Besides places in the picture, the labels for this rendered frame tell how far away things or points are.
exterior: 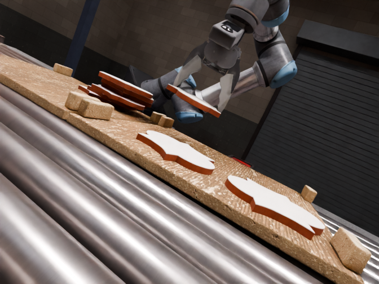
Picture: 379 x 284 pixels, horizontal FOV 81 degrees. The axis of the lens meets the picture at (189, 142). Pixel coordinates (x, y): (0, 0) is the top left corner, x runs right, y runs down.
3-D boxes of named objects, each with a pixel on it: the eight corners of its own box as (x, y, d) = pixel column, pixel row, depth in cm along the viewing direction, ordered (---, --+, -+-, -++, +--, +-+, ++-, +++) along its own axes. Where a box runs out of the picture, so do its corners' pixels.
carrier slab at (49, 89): (68, 80, 79) (70, 76, 79) (163, 129, 67) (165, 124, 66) (-76, 37, 46) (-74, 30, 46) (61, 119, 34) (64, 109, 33)
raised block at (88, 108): (102, 117, 40) (108, 102, 40) (110, 121, 39) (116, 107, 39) (75, 113, 34) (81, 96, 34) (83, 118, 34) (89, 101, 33)
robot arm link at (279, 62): (176, 101, 113) (285, 50, 96) (184, 128, 110) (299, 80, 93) (164, 94, 102) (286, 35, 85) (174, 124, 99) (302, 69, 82)
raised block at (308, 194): (299, 194, 54) (305, 183, 53) (307, 197, 53) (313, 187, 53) (303, 200, 48) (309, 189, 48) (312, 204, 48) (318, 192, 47)
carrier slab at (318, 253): (166, 131, 66) (167, 125, 66) (303, 202, 54) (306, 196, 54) (65, 121, 33) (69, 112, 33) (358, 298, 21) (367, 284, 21)
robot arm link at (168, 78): (168, 81, 116) (192, 69, 112) (176, 104, 113) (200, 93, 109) (157, 72, 105) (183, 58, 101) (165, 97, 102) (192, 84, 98)
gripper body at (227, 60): (227, 80, 55) (254, 35, 53) (229, 75, 47) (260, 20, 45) (201, 66, 56) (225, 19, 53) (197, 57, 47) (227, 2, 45)
